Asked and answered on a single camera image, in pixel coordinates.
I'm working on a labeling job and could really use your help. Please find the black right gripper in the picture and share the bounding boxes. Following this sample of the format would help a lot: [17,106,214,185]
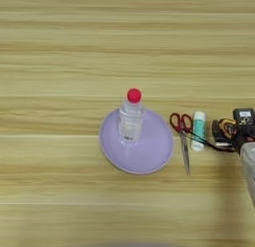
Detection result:
[213,123,255,154]

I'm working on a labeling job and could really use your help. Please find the black box white label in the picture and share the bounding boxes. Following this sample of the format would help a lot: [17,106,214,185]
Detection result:
[232,108,255,126]

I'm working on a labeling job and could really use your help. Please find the clear bottle red cap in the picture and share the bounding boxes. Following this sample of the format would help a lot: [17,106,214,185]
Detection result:
[118,88,145,144]

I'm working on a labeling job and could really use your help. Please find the purple round plate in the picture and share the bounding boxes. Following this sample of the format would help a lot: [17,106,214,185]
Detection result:
[99,107,175,175]

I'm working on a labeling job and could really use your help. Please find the black yellow tape measure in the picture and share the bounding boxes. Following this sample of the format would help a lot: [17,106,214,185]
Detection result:
[180,117,239,153]

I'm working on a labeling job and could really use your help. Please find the red handled scissors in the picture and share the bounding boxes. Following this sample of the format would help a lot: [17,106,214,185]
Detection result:
[168,112,194,176]

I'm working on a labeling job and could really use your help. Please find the white green glue stick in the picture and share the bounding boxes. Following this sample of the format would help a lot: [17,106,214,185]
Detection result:
[190,111,207,152]

